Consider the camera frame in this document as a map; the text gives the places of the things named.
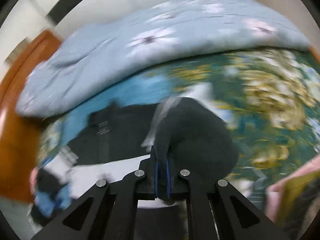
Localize wooden headboard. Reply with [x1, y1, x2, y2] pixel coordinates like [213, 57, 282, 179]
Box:
[0, 30, 61, 203]

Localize teal floral bed blanket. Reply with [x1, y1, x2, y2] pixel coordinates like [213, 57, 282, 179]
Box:
[30, 48, 319, 207]

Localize white black-striped wardrobe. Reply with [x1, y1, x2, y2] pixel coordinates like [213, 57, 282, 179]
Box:
[1, 0, 167, 75]

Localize light blue floral quilt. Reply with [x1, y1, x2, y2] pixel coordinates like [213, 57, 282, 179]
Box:
[16, 0, 309, 118]

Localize black and white fleece jacket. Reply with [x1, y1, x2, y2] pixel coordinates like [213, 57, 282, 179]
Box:
[30, 97, 239, 240]

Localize blue fleece garment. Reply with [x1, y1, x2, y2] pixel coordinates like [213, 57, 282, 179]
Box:
[34, 184, 72, 218]

